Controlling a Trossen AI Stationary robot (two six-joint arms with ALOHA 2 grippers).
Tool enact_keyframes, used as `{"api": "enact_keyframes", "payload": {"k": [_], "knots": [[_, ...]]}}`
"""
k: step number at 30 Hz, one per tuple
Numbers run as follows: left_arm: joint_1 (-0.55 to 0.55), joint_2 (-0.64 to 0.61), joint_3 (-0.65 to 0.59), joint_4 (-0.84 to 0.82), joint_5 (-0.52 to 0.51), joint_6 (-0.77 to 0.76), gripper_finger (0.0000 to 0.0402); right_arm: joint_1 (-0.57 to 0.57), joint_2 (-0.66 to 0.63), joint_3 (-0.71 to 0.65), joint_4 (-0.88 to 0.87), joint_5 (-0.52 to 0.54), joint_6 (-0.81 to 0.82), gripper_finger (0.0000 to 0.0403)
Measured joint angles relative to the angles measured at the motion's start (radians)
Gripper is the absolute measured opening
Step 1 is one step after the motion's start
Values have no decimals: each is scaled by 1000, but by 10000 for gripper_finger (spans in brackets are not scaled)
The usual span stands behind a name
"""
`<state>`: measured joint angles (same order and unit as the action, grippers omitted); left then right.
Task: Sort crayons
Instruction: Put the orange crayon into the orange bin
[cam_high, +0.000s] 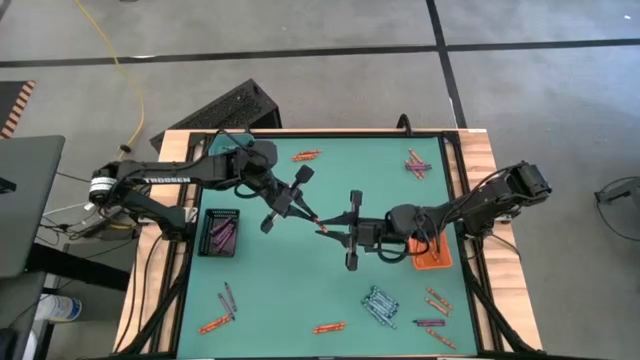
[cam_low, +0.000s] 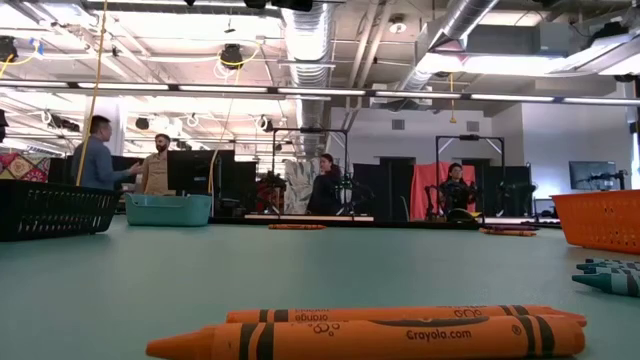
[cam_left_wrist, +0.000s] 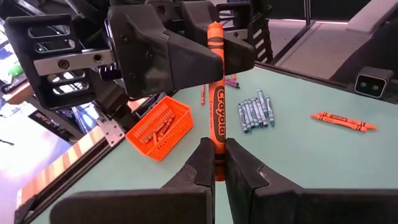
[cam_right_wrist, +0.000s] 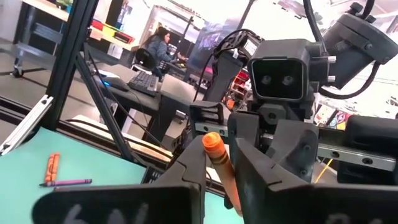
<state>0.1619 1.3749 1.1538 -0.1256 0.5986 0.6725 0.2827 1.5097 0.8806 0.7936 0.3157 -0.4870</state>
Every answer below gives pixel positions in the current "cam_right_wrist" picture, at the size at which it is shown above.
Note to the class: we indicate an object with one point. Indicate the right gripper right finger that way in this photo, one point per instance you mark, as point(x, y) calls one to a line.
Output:
point(295, 205)

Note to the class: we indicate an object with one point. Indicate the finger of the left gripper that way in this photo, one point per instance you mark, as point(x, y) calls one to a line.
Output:
point(244, 126)
point(295, 149)

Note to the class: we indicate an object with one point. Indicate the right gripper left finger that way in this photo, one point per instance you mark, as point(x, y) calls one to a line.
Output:
point(140, 205)

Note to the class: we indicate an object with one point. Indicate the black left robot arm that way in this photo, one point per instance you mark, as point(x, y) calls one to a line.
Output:
point(357, 43)

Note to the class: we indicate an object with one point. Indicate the purple crayon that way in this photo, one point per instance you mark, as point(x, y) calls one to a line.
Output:
point(68, 182)

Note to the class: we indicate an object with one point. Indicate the grey desk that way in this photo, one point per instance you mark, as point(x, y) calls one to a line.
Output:
point(174, 90)

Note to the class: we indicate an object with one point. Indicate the black keyboard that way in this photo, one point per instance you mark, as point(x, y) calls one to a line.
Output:
point(143, 83)

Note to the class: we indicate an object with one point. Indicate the person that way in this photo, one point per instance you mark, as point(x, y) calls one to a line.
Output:
point(158, 46)

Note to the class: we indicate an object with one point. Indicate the black office chair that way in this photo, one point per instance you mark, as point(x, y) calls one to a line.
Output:
point(144, 59)

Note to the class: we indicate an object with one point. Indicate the black computer mouse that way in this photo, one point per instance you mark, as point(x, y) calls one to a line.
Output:
point(116, 84)

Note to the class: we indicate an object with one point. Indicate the silver aluminium bar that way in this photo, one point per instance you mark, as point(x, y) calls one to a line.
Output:
point(28, 124)

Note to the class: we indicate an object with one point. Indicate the wooden shelf with items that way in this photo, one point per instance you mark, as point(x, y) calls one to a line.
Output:
point(105, 34)

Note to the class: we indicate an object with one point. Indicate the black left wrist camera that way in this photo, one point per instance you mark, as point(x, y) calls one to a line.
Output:
point(276, 79)

